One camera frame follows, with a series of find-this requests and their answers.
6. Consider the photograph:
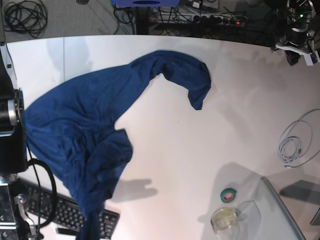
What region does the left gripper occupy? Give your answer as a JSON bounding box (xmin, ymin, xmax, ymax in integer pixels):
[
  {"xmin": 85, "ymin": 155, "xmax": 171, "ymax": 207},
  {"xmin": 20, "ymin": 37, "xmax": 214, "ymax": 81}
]
[{"xmin": 286, "ymin": 27, "xmax": 308, "ymax": 66}]

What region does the dark blue t-shirt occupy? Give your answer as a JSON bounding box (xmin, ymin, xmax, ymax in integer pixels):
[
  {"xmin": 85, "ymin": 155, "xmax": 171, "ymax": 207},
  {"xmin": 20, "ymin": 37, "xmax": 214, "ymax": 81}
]
[{"xmin": 25, "ymin": 50, "xmax": 211, "ymax": 240}]

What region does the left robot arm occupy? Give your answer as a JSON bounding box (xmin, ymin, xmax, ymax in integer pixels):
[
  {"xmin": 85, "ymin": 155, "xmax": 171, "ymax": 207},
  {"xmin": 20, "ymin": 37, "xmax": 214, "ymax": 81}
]
[{"xmin": 285, "ymin": 0, "xmax": 320, "ymax": 66}]

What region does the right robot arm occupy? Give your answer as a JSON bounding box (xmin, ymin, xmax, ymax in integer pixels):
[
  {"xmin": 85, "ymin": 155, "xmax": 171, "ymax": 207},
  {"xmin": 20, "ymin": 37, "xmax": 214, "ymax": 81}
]
[{"xmin": 0, "ymin": 25, "xmax": 58, "ymax": 240}]

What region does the black power strip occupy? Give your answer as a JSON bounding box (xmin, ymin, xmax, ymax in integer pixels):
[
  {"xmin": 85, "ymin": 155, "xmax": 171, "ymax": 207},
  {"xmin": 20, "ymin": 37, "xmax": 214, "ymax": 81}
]
[{"xmin": 192, "ymin": 15, "xmax": 247, "ymax": 27}]

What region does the green tape roll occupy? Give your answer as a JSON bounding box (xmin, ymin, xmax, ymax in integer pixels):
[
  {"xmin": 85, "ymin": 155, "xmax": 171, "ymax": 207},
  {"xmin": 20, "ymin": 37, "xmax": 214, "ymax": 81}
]
[{"xmin": 220, "ymin": 187, "xmax": 237, "ymax": 204}]

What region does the clear tape dispenser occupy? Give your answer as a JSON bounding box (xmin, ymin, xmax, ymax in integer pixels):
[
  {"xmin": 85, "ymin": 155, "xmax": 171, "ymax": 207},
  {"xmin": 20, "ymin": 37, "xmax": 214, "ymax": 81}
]
[{"xmin": 210, "ymin": 207, "xmax": 241, "ymax": 240}]

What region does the blue box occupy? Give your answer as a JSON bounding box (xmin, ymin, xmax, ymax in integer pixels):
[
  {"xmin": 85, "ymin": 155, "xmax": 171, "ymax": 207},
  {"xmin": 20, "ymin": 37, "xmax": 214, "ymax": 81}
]
[{"xmin": 112, "ymin": 0, "xmax": 180, "ymax": 8}]

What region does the black computer keyboard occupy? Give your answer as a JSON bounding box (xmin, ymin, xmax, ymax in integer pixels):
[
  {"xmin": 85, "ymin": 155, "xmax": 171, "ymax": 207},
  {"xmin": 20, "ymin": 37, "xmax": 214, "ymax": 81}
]
[{"xmin": 21, "ymin": 178, "xmax": 120, "ymax": 240}]

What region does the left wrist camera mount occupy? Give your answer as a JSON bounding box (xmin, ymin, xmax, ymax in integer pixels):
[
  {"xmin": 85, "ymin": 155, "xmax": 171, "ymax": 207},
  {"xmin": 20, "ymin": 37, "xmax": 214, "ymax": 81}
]
[{"xmin": 271, "ymin": 30, "xmax": 320, "ymax": 66}]

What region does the coiled white cable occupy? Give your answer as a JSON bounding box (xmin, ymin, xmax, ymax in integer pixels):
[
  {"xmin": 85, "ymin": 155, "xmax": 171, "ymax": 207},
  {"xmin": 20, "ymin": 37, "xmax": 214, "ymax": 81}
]
[{"xmin": 277, "ymin": 108, "xmax": 320, "ymax": 169}]

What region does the coiled black cable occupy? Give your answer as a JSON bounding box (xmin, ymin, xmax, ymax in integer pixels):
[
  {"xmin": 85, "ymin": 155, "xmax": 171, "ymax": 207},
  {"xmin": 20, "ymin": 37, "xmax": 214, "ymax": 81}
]
[{"xmin": 0, "ymin": 0, "xmax": 48, "ymax": 39}]

